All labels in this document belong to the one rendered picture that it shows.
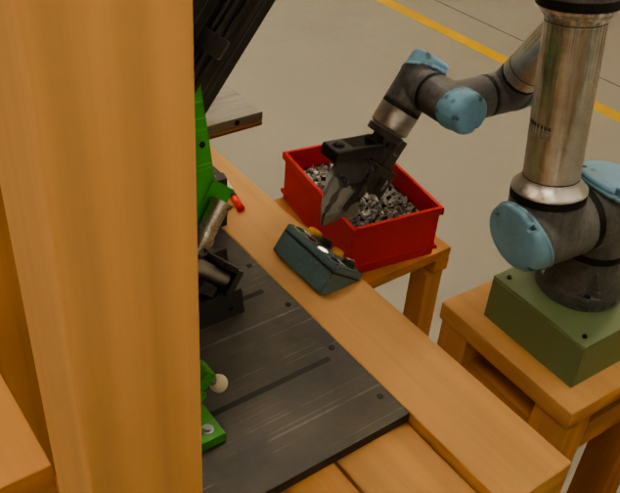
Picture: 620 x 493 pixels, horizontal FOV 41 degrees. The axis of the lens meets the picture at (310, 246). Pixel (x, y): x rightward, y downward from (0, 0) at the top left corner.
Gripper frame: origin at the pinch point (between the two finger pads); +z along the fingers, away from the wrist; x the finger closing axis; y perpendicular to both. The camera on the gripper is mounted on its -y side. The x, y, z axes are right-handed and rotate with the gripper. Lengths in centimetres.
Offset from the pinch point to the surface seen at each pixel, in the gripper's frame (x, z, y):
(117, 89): -61, -20, -93
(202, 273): -5.9, 14.0, -25.8
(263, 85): 210, 5, 160
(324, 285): -12.6, 7.8, -5.4
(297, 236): -1.6, 4.4, -5.5
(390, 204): 5.7, -6.2, 23.5
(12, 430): -46, 14, -76
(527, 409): -43, 8, 25
